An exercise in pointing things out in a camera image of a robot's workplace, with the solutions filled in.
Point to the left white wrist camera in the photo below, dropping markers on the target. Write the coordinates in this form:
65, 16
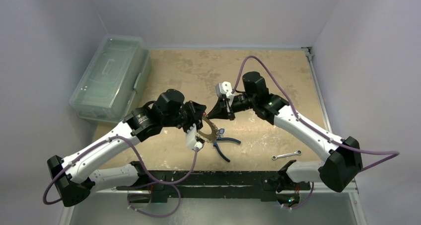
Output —
192, 141

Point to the small silver wrench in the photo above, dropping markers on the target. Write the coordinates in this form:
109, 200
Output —
275, 157

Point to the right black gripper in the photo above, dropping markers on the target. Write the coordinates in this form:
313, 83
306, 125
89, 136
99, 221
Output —
227, 106

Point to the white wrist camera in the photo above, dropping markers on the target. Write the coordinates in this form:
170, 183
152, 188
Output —
192, 141
224, 89

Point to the aluminium frame rail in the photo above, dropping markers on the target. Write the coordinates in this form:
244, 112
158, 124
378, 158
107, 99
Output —
318, 206

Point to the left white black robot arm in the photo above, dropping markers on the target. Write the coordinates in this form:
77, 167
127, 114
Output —
76, 176

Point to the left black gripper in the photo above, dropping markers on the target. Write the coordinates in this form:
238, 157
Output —
197, 111

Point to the translucent green plastic box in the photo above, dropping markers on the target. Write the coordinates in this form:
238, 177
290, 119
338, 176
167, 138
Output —
114, 80

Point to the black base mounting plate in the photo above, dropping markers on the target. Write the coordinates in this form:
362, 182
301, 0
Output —
263, 185

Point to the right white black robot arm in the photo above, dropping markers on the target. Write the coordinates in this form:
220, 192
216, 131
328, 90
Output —
339, 160

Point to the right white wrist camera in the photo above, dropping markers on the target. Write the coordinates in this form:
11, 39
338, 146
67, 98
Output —
224, 89

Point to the blue handled pliers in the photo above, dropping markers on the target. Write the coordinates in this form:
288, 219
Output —
221, 146

